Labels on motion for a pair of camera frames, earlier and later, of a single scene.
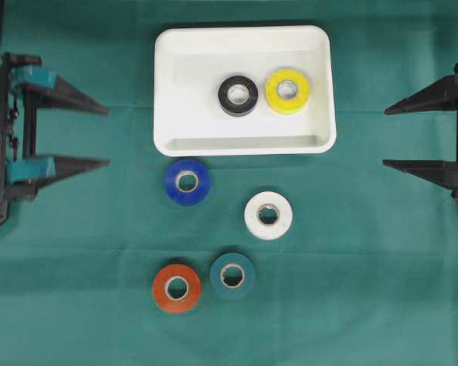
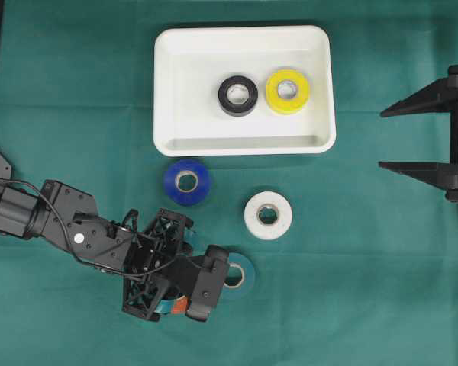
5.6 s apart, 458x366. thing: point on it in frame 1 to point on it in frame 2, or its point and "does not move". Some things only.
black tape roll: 237,95 does not move
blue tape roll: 201,186 does not move
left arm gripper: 30,82 to 148,274
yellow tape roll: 287,91 does not move
